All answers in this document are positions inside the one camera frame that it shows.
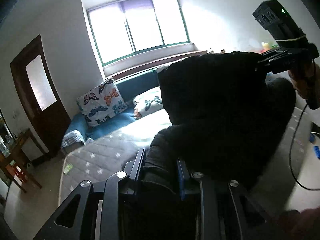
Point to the grey quilted star mattress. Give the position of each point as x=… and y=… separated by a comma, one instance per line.
x=98, y=160

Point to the flat butterfly print pillow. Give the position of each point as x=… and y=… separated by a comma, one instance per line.
x=147, y=103

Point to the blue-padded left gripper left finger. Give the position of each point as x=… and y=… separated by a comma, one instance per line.
x=76, y=216

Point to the person's right hand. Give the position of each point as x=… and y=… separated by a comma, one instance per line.
x=306, y=81

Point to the blue padded bed surround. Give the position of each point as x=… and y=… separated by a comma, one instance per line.
x=129, y=88

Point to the green mattress label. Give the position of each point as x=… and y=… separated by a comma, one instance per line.
x=67, y=169

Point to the upright butterfly print pillow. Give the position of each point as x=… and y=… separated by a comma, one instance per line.
x=101, y=103

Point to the pink sleeve right forearm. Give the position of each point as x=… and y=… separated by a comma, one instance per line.
x=300, y=225

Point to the black puffer down jacket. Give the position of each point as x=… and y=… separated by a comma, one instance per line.
x=226, y=122

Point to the grey patterned folded blanket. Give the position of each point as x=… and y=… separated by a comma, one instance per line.
x=71, y=138

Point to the wooden side table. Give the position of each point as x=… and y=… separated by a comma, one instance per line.
x=16, y=154

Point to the dark wooden door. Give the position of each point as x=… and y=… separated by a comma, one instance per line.
x=38, y=95

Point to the green-framed window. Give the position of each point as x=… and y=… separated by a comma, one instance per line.
x=130, y=27

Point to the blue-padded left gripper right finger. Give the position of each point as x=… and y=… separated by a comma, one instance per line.
x=219, y=209

